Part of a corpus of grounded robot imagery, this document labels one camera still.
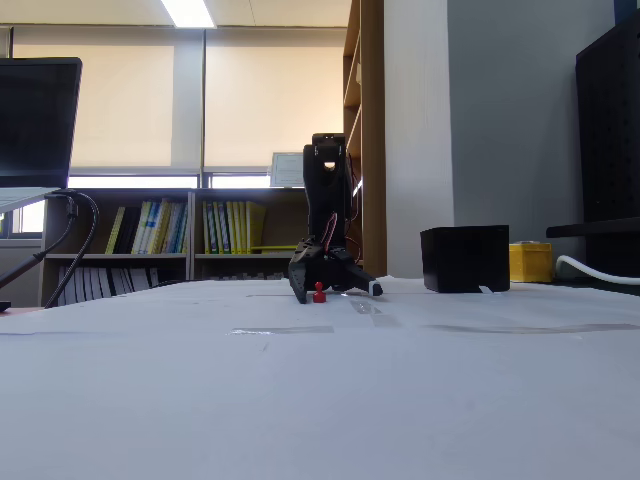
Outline clear tape strip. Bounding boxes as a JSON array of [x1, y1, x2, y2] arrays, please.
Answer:
[[349, 299, 404, 329], [227, 325, 335, 337]]

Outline low wooden bookcase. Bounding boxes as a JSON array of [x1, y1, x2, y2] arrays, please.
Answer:
[[192, 188, 366, 282], [41, 188, 194, 307]]

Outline beige roller blind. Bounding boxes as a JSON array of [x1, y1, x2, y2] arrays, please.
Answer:
[[204, 27, 347, 172], [12, 27, 204, 174]]

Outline tall wooden bookshelf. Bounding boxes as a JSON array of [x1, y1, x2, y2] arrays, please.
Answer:
[[342, 0, 387, 279]]

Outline large white paper sheet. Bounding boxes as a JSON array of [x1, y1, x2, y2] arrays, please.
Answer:
[[0, 327, 640, 480]]

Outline blue and white book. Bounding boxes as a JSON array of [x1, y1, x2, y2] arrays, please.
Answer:
[[147, 199, 171, 256]]

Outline framed white certificate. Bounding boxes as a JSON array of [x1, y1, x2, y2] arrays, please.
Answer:
[[269, 151, 306, 189]]

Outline yellow box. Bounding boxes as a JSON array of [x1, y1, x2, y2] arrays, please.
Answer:
[[508, 241, 554, 284]]

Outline silver laptop base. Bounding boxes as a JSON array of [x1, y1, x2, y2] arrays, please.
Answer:
[[0, 186, 62, 214]]

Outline black laptop screen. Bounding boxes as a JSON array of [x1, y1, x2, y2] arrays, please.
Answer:
[[0, 57, 84, 189]]

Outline thin black cable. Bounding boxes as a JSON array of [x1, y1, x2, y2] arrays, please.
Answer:
[[0, 195, 77, 292]]

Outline black open box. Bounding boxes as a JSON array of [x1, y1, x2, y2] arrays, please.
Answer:
[[419, 224, 511, 295]]

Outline thick black braided cable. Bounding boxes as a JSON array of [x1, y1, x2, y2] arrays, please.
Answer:
[[43, 191, 101, 309]]

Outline ceiling light panel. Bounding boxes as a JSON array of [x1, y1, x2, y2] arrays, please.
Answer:
[[160, 0, 215, 29]]

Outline black pegboard panel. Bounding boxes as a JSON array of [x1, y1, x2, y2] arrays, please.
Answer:
[[574, 17, 640, 279]]

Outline white power cable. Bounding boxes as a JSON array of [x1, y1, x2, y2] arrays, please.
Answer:
[[554, 254, 640, 286]]

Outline large yellow book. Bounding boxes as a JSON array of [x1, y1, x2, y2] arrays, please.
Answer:
[[244, 201, 268, 255]]

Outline slanted yellow book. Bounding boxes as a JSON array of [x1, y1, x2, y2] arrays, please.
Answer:
[[104, 206, 127, 256]]

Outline white and yellow book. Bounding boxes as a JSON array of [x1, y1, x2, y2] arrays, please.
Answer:
[[132, 200, 152, 256]]

